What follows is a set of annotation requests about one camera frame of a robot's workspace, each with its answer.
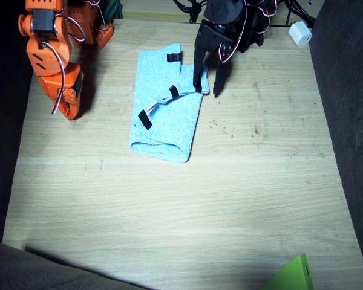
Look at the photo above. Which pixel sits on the light blue towel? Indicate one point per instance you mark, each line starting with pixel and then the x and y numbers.
pixel 166 127

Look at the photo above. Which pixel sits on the white power adapter cube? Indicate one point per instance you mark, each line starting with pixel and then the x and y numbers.
pixel 300 34

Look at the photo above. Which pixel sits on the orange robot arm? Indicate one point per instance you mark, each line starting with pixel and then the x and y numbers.
pixel 48 45

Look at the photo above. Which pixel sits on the lime green triangular bracket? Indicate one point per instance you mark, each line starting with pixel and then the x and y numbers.
pixel 293 275

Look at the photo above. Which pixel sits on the green table clamp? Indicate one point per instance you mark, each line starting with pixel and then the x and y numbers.
pixel 113 9

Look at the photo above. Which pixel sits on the dark grey foam panel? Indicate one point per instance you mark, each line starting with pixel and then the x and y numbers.
pixel 33 269
pixel 348 121
pixel 3 136

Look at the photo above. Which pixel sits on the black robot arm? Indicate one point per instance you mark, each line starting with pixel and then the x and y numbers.
pixel 239 21

